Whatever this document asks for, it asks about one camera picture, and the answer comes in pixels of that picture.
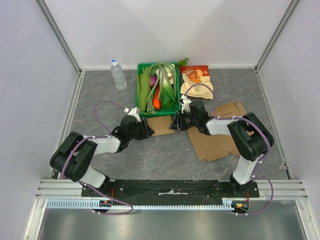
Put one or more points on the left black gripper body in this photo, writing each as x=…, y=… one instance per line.
x=136, y=133

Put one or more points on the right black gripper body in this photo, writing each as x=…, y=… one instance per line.
x=178, y=122

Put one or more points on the small brown cardboard box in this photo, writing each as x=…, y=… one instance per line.
x=161, y=125

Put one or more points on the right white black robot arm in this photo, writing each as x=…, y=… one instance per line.
x=250, y=136

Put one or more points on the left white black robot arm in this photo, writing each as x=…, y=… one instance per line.
x=73, y=157

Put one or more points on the green plastic crate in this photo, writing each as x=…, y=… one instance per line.
x=170, y=112

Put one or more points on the green bok choy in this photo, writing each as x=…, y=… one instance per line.
x=167, y=96

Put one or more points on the orange carrot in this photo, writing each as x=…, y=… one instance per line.
x=156, y=102

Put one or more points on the flat brown cardboard sheet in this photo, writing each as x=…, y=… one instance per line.
x=212, y=147

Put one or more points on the orange beige snack bag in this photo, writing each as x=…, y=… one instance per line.
x=196, y=82

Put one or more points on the white mushroom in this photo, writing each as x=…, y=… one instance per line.
x=170, y=76

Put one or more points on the green leafy vegetable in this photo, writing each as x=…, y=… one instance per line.
x=143, y=88

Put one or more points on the purple onion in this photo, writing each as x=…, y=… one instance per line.
x=153, y=80

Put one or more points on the clear plastic water bottle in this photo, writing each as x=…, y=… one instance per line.
x=118, y=75

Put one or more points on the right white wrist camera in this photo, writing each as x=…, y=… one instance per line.
x=185, y=103

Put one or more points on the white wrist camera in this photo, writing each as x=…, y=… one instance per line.
x=185, y=103
x=133, y=112

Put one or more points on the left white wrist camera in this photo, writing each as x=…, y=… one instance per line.
x=133, y=112

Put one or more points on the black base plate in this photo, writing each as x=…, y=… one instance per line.
x=172, y=192

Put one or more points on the grey slotted cable duct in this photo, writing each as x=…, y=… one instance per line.
x=104, y=204

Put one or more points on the left aluminium frame post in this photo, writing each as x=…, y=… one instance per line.
x=42, y=5

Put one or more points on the aluminium frame post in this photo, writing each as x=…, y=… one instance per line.
x=42, y=5
x=277, y=33

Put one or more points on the right aluminium frame post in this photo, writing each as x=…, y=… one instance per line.
x=277, y=33

